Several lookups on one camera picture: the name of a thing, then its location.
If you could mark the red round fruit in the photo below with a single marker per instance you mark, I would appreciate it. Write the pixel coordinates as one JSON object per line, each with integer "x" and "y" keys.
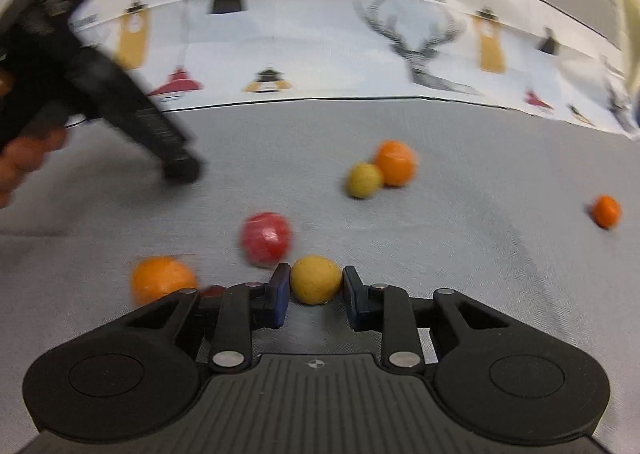
{"x": 266, "y": 239}

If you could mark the person's left hand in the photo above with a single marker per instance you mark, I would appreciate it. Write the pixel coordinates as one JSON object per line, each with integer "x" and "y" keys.
{"x": 25, "y": 158}

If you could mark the orange tangerine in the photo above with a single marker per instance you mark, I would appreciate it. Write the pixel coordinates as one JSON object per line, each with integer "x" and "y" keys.
{"x": 395, "y": 163}
{"x": 606, "y": 210}
{"x": 160, "y": 279}

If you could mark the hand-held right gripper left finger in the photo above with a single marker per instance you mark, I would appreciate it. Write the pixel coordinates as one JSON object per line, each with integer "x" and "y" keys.
{"x": 284, "y": 295}

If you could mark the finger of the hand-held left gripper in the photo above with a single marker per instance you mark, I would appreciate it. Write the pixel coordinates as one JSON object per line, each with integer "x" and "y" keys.
{"x": 145, "y": 118}

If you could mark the yellow-green round fruit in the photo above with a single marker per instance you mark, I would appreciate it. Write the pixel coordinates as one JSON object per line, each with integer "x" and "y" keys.
{"x": 364, "y": 179}

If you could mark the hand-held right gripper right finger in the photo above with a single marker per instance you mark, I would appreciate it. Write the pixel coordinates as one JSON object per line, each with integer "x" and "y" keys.
{"x": 349, "y": 295}

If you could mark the dark red jujube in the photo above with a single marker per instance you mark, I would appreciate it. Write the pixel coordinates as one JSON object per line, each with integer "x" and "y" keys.
{"x": 215, "y": 291}

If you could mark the yellow round fruit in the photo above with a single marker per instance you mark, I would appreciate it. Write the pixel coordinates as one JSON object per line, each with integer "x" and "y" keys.
{"x": 316, "y": 280}

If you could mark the grey bed cover deer print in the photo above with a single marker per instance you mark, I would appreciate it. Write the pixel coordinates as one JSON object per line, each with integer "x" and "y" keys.
{"x": 450, "y": 259}

